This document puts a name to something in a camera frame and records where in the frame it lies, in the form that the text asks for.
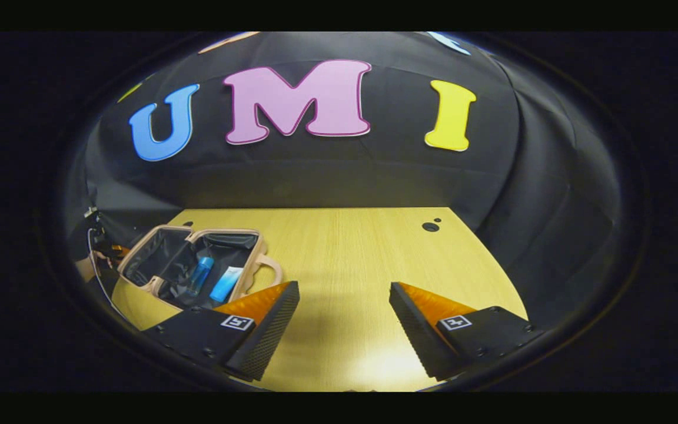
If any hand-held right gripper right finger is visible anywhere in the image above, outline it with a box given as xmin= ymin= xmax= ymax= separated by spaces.
xmin=389 ymin=281 xmax=546 ymax=380

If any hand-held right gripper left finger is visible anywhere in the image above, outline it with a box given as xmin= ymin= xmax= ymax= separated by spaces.
xmin=144 ymin=281 xmax=301 ymax=382

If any light blue skincare tube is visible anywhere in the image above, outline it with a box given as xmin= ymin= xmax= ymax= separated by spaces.
xmin=210 ymin=266 xmax=244 ymax=303

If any blue green skincare bottle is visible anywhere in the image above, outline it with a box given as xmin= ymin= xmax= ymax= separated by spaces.
xmin=186 ymin=256 xmax=215 ymax=297

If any pink hard-shell suitcase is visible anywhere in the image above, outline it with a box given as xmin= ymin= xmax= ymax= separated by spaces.
xmin=75 ymin=225 xmax=284 ymax=311

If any black backdrop cloth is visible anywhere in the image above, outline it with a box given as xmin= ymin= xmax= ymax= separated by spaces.
xmin=65 ymin=32 xmax=622 ymax=307

